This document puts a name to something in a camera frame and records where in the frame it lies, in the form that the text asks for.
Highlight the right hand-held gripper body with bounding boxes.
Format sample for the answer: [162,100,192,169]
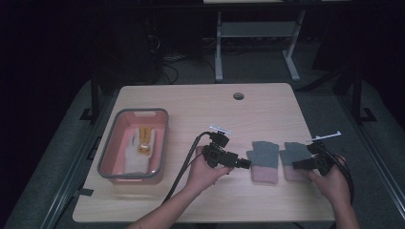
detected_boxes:
[306,130,343,177]

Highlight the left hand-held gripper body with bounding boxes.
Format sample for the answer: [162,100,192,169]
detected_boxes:
[202,124,241,170]

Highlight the grey and pink glove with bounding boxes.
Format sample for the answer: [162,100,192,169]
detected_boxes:
[279,141,313,182]
[245,140,281,185]

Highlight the cream glove with yellow patch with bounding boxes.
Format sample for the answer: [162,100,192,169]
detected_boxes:
[123,126,158,176]

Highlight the pink bin with grey rim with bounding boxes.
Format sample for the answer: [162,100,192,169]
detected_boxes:
[96,107,170,186]

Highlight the person's left hand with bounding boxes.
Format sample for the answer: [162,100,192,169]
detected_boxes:
[185,145,234,196]

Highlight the person's right hand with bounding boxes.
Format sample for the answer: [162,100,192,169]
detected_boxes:
[306,155,352,208]

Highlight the black metal stand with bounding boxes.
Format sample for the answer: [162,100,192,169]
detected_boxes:
[350,71,378,124]
[79,71,101,122]

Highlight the white metal stand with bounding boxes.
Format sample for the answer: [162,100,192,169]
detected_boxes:
[214,9,308,83]

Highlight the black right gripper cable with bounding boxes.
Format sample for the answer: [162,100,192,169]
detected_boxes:
[327,152,355,206]

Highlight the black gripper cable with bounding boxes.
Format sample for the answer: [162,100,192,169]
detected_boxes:
[327,152,355,206]
[161,131,212,204]

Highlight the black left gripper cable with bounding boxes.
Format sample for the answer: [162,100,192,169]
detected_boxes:
[161,131,212,204]

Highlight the black floor cables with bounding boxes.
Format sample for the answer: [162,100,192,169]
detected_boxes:
[157,53,192,85]

